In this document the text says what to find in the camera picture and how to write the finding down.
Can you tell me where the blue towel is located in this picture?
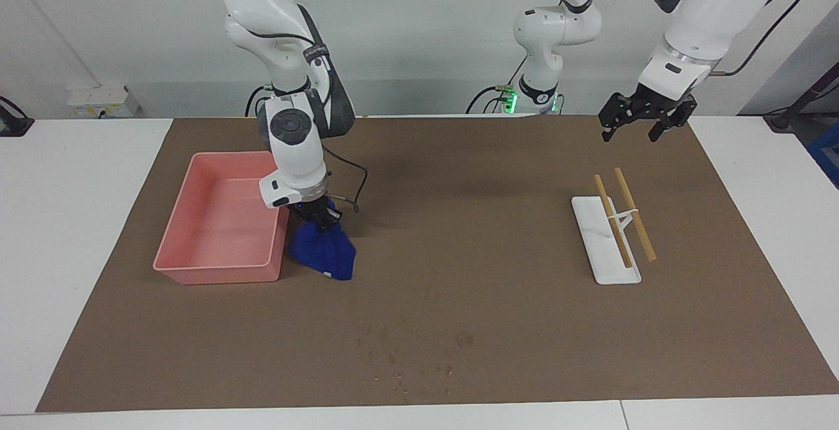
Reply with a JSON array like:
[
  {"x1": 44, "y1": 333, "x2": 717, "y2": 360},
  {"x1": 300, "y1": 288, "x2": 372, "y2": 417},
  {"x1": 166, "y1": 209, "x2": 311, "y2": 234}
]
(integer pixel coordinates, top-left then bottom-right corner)
[{"x1": 289, "y1": 201, "x2": 357, "y2": 282}]

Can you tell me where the white towel rack tray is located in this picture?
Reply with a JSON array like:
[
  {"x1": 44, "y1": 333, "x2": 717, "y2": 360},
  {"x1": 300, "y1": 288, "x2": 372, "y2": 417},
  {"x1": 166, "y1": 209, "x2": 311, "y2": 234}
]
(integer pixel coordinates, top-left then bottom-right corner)
[{"x1": 571, "y1": 195, "x2": 642, "y2": 285}]

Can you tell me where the wooden dowel rod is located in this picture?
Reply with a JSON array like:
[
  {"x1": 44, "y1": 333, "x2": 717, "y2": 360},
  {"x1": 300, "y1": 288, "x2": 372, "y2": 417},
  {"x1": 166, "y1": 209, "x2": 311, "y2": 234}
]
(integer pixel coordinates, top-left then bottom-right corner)
[
  {"x1": 614, "y1": 168, "x2": 657, "y2": 262},
  {"x1": 593, "y1": 174, "x2": 634, "y2": 269}
]

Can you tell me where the pink plastic bin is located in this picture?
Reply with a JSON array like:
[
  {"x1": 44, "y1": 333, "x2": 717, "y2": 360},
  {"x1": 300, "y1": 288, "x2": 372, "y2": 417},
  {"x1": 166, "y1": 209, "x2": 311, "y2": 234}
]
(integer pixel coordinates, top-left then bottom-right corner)
[{"x1": 153, "y1": 150, "x2": 295, "y2": 285}]

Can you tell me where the black stand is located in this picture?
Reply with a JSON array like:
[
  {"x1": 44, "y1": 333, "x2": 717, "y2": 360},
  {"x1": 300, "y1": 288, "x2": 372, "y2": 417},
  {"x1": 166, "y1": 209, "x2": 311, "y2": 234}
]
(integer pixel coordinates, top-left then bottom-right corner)
[{"x1": 764, "y1": 63, "x2": 839, "y2": 132}]

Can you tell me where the brown table mat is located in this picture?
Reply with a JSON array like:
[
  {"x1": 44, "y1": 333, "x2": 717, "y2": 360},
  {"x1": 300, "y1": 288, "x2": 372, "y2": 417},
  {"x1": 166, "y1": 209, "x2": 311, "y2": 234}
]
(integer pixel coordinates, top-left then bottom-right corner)
[{"x1": 36, "y1": 115, "x2": 839, "y2": 412}]

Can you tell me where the blue crate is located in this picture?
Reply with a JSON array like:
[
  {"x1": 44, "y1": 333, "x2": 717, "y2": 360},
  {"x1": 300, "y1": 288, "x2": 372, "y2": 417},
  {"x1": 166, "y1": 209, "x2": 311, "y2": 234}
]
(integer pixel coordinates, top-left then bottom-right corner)
[{"x1": 806, "y1": 122, "x2": 839, "y2": 188}]

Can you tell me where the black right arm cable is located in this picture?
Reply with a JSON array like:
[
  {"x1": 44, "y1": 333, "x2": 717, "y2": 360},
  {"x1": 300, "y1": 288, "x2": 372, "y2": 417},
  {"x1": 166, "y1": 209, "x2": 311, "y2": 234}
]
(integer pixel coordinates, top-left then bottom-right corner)
[{"x1": 185, "y1": 0, "x2": 369, "y2": 213}]

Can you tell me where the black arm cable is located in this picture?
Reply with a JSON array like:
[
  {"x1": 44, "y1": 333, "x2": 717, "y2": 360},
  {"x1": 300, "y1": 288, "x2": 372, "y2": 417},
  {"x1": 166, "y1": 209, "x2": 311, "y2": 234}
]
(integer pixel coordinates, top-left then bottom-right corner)
[
  {"x1": 185, "y1": 0, "x2": 369, "y2": 213},
  {"x1": 543, "y1": 0, "x2": 806, "y2": 77}
]

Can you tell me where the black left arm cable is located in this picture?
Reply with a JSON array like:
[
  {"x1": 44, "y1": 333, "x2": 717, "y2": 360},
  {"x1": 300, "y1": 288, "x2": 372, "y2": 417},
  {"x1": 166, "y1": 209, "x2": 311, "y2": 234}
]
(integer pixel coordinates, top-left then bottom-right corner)
[{"x1": 543, "y1": 0, "x2": 806, "y2": 77}]

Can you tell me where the black right base cable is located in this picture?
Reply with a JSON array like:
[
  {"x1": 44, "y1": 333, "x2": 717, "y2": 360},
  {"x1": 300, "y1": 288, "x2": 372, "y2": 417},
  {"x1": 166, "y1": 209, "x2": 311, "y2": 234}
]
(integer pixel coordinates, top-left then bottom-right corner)
[{"x1": 245, "y1": 86, "x2": 271, "y2": 118}]

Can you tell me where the black base cable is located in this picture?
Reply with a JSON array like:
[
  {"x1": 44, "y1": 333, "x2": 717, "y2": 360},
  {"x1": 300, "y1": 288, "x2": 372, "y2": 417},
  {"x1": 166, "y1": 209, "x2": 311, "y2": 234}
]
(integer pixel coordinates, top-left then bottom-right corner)
[
  {"x1": 245, "y1": 86, "x2": 271, "y2": 118},
  {"x1": 467, "y1": 86, "x2": 509, "y2": 114}
]

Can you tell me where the black left base cable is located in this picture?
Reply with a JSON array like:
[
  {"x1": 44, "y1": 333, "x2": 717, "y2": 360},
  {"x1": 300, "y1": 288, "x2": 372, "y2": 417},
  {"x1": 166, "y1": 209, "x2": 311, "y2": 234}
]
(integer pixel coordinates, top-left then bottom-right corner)
[{"x1": 467, "y1": 86, "x2": 509, "y2": 114}]

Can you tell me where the white wall power outlet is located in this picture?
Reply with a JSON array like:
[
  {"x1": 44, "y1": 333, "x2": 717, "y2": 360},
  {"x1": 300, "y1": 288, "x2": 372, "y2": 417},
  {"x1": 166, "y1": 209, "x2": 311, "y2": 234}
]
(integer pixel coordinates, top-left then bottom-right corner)
[{"x1": 68, "y1": 86, "x2": 142, "y2": 118}]

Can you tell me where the black clamp mount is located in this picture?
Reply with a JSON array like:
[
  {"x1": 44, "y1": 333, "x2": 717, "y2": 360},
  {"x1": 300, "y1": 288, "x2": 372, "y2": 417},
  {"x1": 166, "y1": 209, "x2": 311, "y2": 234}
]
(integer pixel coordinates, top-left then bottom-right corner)
[{"x1": 0, "y1": 96, "x2": 35, "y2": 137}]

